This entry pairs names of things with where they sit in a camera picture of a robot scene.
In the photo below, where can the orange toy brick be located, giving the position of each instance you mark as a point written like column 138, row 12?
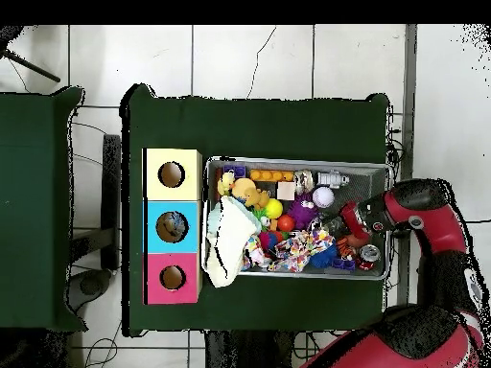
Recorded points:
column 272, row 175

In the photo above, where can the small yellow rubber duck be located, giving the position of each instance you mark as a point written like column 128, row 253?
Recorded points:
column 225, row 184

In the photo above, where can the multicolour polka dot cloth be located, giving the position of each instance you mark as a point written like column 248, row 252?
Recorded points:
column 301, row 249

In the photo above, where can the upright dark soda can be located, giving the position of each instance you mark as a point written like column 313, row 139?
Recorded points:
column 369, row 254

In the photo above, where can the clear plastic blue label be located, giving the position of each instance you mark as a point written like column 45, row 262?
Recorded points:
column 175, row 225

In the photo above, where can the green cloth side table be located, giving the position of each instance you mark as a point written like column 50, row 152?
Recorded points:
column 38, row 222

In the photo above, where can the small yellow ball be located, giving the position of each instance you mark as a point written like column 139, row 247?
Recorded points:
column 274, row 208

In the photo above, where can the white baseball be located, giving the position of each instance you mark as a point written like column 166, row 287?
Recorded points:
column 323, row 197

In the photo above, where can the purple googly-eyed monster toy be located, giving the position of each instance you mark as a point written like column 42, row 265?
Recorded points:
column 303, row 213

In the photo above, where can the wooden box with three holes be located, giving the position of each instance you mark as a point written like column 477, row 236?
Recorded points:
column 170, row 208

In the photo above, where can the shallow clear mesh bin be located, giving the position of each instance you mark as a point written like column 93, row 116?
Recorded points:
column 210, row 172

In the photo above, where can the cream knit cloth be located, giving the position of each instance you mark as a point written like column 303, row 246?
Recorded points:
column 230, row 244

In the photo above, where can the open-top silver can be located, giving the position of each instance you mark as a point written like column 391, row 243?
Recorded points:
column 304, row 181

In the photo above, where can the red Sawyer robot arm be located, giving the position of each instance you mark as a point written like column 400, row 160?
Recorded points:
column 437, row 230

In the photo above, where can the orange foam duck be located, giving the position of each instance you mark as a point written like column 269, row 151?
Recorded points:
column 245, row 192

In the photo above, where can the wooden cube block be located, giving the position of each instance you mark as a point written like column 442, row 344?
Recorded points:
column 286, row 191

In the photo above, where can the small orange ball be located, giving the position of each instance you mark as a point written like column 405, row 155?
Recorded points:
column 285, row 224

